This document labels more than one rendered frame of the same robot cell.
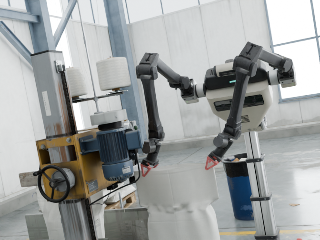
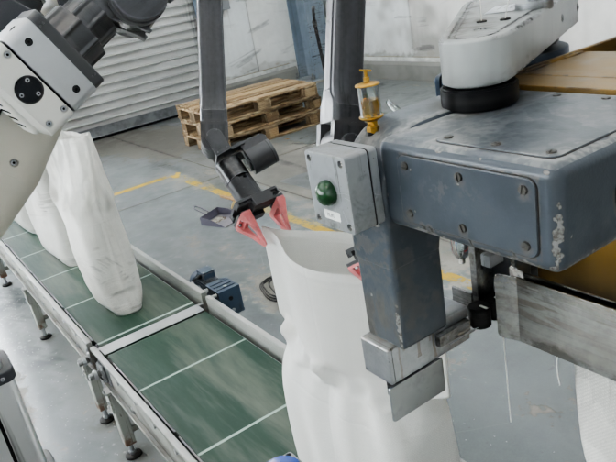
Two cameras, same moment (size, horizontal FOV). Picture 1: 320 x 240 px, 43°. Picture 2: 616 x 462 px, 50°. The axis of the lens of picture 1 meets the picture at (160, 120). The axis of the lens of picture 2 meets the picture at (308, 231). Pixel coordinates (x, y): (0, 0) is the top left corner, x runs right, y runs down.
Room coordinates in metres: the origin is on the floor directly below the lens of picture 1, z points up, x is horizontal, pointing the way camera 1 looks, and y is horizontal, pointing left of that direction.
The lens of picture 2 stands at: (3.13, 0.57, 1.52)
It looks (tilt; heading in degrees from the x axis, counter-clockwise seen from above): 22 degrees down; 216
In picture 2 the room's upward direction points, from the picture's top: 10 degrees counter-clockwise
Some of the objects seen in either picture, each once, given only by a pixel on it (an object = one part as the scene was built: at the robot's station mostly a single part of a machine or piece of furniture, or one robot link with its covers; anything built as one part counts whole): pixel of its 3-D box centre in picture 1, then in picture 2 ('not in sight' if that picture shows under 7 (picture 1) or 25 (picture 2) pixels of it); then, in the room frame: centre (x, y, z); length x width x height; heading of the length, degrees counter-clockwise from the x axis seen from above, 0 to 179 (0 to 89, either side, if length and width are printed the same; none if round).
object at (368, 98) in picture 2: not in sight; (368, 100); (2.46, 0.21, 1.37); 0.03 x 0.02 x 0.03; 67
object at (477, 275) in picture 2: not in sight; (481, 278); (2.32, 0.27, 1.07); 0.03 x 0.01 x 0.13; 157
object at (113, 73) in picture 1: (113, 74); not in sight; (2.12, 0.20, 1.61); 0.17 x 0.17 x 0.17
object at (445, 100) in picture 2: not in sight; (478, 93); (2.37, 0.31, 1.35); 0.09 x 0.09 x 0.03
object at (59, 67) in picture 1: (61, 66); not in sight; (1.98, 0.43, 1.68); 0.05 x 0.03 x 0.06; 157
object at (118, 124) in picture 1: (110, 125); not in sight; (1.98, 0.25, 1.35); 0.12 x 0.12 x 0.04
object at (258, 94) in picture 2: not in sight; (246, 100); (-2.14, -3.68, 0.36); 1.20 x 0.82 x 0.14; 153
